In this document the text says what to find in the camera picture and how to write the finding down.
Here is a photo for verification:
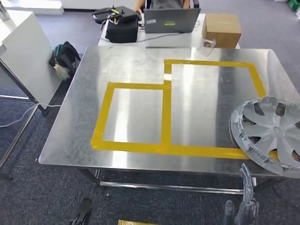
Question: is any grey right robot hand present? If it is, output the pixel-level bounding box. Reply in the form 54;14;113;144
224;163;259;225

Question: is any grey plastic wheel hubcap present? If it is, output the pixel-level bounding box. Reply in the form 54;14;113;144
230;96;300;179

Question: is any yellow tape on workbench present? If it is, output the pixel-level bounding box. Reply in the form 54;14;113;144
90;59;280;160

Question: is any steel workbench table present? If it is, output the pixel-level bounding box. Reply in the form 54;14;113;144
38;45;300;195

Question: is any clear plastic cup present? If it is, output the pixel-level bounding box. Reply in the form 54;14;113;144
197;37;216;57

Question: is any brown cardboard box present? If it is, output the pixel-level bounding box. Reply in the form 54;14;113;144
201;13;242;49

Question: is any white office desk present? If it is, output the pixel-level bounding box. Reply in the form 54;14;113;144
98;14;240;49

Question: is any green plastic crate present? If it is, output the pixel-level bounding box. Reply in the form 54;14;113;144
287;0;300;12

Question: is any grey laptop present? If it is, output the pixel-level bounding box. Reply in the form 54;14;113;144
143;8;201;34

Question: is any seated person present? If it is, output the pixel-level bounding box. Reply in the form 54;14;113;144
133;0;191;13

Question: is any black equipment case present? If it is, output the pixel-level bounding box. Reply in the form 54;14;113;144
106;18;139;44

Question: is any black bag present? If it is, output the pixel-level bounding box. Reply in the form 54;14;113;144
48;41;81;82

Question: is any white panel metal table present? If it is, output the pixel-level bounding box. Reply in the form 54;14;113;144
0;9;62;181

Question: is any white low platform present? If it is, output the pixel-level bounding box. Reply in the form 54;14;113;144
0;0;64;15

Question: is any white cable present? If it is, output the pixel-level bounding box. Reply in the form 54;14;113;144
0;103;62;128

